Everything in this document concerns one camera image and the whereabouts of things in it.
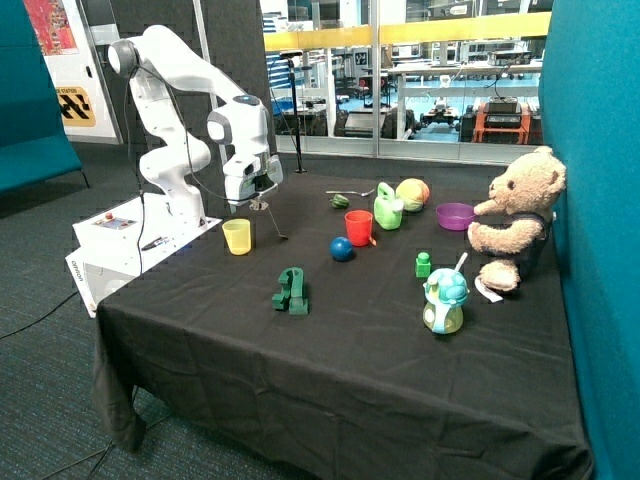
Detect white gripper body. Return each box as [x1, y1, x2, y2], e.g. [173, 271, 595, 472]
[223, 154, 283, 206]

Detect tea bag with yellow tag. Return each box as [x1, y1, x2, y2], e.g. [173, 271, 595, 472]
[251, 200, 288, 240]

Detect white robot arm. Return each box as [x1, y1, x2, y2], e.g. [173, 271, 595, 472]
[108, 25, 283, 226]

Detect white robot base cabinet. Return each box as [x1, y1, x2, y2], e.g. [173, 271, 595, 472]
[66, 193, 220, 317]

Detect yellow plastic cup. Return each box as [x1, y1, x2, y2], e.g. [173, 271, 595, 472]
[222, 218, 252, 256]

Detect green toy pepper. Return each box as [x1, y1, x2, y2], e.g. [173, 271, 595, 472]
[330, 194, 350, 209]

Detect blue ball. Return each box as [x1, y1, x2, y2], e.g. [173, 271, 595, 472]
[329, 236, 354, 262]

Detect red plastic cup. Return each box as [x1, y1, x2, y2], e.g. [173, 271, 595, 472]
[344, 210, 373, 247]

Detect green wooden block figure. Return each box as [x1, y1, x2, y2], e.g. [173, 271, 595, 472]
[271, 267, 309, 316]

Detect metal spoon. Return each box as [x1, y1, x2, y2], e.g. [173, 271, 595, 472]
[325, 189, 375, 197]

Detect green toy watering can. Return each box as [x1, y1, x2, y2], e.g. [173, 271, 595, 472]
[374, 182, 404, 230]

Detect black tablecloth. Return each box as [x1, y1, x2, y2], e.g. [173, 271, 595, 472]
[92, 174, 594, 479]

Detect orange green plush ball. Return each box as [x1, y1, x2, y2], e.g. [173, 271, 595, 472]
[395, 178, 430, 212]

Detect small green toy block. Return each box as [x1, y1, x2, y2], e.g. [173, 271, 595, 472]
[415, 252, 432, 278]

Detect purple plastic bowl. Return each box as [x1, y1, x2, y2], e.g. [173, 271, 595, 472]
[436, 202, 475, 231]

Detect turquoise toddler sippy bottle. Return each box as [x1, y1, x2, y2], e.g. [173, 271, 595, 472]
[423, 252, 469, 334]

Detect teal sofa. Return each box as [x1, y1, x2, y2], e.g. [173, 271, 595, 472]
[1, 0, 83, 193]

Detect orange mobile robot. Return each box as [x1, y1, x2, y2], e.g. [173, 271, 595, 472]
[472, 97, 531, 145]

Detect brown teddy bear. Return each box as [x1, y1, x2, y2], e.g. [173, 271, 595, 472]
[468, 146, 566, 293]

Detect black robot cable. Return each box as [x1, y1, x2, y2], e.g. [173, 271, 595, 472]
[122, 64, 251, 276]

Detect teal partition wall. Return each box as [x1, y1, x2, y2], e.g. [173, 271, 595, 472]
[539, 1, 639, 479]

